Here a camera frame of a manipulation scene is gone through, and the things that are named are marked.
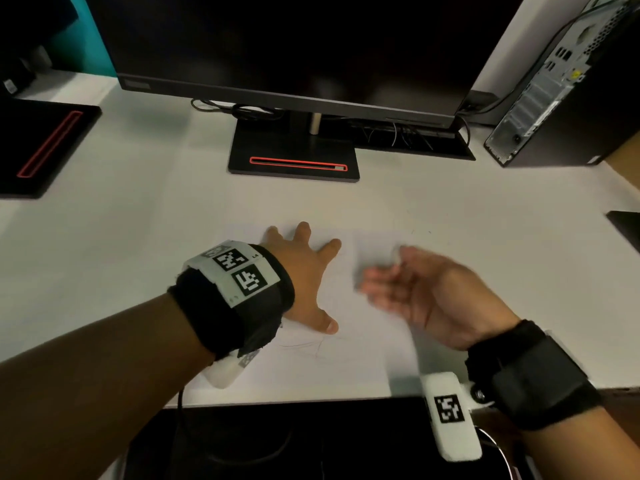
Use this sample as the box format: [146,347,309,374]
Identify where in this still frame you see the person's left hand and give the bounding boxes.
[259,222,343,336]

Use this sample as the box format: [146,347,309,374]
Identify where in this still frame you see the person's right hand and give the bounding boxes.
[358,245,522,352]

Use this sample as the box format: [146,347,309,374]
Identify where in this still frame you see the white paper sheet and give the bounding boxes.
[219,224,423,401]

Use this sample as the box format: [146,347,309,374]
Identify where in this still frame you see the person's right forearm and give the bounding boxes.
[472,404,640,480]

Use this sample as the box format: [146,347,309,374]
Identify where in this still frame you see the person's left forearm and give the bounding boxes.
[0,294,217,480]

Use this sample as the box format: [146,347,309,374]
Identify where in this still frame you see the black monitor stand red slot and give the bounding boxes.
[228,111,361,183]
[0,97,103,200]

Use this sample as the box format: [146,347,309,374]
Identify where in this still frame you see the black wristband with marker tags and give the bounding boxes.
[167,239,296,361]

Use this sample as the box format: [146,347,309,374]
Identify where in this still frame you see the plain black wristband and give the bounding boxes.
[464,319,604,431]

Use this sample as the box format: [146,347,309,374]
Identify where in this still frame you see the black computer monitor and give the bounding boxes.
[82,0,527,130]

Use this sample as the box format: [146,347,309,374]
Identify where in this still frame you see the flat black object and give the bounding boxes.
[606,210,640,255]

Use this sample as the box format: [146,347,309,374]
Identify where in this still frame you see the grey desktop computer tower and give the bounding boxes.
[483,0,640,168]

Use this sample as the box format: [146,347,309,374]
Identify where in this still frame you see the small black box white label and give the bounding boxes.
[0,59,37,97]

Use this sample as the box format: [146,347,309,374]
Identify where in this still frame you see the small white wrist camera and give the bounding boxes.
[201,349,263,390]

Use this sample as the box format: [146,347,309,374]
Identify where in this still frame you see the black desk cable tray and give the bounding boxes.
[320,116,476,161]

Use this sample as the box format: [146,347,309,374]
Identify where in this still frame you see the bundle of thin cables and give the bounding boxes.
[364,120,437,151]

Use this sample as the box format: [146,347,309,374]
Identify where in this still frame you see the black looped cable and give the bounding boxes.
[190,98,286,121]

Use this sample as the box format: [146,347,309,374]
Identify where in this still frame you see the white wrist camera marker tag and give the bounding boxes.
[419,372,484,463]

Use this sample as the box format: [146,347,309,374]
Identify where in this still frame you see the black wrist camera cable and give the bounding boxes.
[172,386,297,467]

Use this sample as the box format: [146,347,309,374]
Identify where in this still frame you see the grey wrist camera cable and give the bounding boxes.
[475,427,517,480]

